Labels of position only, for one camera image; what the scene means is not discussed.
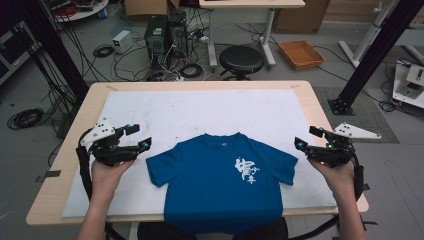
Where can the white table mat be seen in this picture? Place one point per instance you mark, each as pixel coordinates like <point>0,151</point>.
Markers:
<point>206,110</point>

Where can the black tape strip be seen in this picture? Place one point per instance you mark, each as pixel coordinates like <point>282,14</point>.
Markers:
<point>366,187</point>
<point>50,174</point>

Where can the grey floor mat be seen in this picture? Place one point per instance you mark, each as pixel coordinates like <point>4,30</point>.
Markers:
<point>363,113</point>

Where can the white device on board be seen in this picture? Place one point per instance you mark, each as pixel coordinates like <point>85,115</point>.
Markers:
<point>411,81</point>

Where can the orange shallow tray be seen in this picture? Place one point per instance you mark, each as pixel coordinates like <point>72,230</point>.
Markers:
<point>301,54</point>

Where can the white-legged desk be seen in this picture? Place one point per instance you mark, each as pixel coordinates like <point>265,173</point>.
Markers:
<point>250,3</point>

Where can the black computer tower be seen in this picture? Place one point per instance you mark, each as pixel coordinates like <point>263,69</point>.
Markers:
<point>178,36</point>
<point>155,40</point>

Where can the large brown cardboard box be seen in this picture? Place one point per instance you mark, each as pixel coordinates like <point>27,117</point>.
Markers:
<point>300,16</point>

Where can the person's left hand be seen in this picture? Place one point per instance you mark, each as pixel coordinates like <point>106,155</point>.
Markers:
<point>106,178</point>

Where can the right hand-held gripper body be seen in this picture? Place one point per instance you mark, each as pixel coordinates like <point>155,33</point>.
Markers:
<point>330,154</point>

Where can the round white table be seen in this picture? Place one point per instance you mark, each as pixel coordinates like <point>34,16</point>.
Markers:
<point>80,8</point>

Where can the blue t-shirt with white print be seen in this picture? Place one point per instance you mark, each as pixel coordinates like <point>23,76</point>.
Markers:
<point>216,186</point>

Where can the black round stool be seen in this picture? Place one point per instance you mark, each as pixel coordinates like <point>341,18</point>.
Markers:
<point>241,60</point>

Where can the white power supply box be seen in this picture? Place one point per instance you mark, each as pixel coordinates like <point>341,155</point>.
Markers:
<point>122,40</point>

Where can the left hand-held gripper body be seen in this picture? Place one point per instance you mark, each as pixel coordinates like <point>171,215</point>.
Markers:
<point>110,154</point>

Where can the person's dark pants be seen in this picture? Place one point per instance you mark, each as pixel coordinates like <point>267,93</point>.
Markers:
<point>150,231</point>

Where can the white metal stand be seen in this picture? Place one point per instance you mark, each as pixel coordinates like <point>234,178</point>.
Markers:
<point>366,36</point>

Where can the light wooden table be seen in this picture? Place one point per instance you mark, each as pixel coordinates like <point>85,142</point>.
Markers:
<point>80,140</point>

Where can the black tape cross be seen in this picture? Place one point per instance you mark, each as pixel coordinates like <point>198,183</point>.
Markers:
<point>369,223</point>

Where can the person's right hand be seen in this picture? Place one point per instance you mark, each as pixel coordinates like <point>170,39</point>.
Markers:
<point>336,176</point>

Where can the black metal frame post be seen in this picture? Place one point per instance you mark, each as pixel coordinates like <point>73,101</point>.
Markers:
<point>376,53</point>
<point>56,50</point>

